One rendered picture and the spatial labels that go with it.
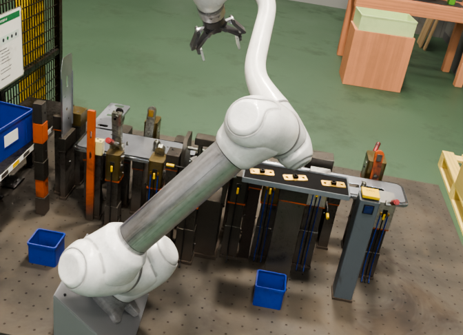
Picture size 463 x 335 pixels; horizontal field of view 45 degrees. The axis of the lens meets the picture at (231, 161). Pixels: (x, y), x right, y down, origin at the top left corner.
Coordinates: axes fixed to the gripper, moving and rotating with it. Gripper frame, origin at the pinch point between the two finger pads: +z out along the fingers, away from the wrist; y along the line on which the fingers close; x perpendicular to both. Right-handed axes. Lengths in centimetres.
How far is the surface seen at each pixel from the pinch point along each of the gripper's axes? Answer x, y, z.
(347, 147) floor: 74, 103, 299
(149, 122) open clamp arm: 8, -37, 44
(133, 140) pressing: -1, -45, 41
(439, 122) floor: 102, 225, 380
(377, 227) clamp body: -69, 36, 43
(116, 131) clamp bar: -8, -47, 18
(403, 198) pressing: -60, 53, 51
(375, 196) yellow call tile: -66, 34, 16
